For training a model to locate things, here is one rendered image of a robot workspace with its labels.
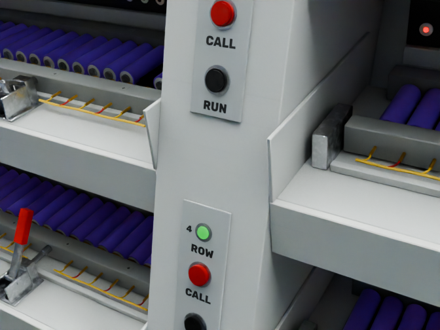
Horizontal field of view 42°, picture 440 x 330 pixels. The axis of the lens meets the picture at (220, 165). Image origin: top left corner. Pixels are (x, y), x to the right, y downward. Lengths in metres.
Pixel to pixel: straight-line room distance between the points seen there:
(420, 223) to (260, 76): 0.14
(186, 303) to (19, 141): 0.21
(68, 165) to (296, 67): 0.22
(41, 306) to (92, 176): 0.17
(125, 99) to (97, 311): 0.21
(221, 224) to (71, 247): 0.25
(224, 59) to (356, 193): 0.13
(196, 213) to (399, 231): 0.14
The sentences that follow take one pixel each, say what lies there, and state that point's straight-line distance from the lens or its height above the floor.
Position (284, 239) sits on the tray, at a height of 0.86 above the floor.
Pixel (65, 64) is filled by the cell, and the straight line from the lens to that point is 0.60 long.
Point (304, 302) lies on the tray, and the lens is 0.52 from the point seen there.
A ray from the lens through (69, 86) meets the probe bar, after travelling 0.54.
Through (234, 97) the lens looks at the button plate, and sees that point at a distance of 0.38.
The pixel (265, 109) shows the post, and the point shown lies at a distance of 0.37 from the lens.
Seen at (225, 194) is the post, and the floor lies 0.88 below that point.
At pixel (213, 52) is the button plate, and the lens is 0.38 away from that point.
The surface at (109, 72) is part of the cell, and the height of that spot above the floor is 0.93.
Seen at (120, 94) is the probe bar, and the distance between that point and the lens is 0.50.
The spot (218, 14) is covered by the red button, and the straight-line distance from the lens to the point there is 0.38.
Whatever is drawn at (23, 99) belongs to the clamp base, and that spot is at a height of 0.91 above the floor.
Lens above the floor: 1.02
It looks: 17 degrees down
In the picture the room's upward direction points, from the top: 5 degrees clockwise
